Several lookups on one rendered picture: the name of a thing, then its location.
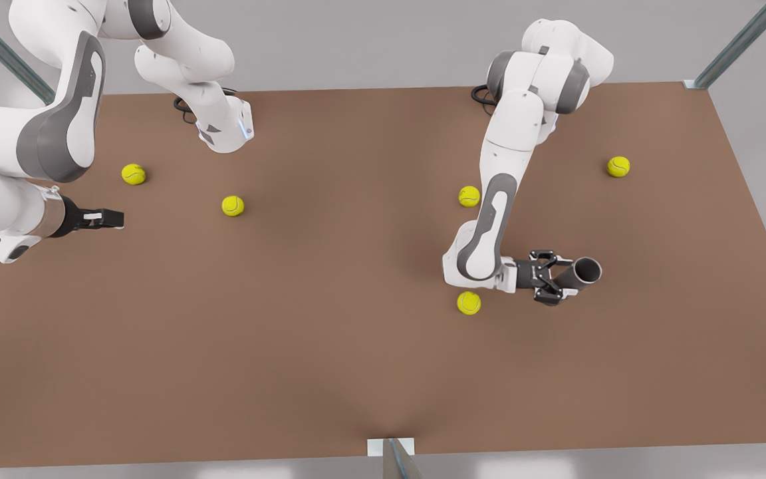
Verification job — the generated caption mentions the silver frame post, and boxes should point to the silver frame post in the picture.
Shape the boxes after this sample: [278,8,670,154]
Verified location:
[366,437,426,479]
[0,2,57,106]
[684,0,766,90]

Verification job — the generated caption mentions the black cable loop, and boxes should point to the black cable loop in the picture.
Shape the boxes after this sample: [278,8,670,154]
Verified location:
[173,87,239,125]
[471,84,498,116]

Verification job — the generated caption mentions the grey tennis ball tube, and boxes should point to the grey tennis ball tube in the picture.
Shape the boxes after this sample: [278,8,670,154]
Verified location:
[549,257,602,293]

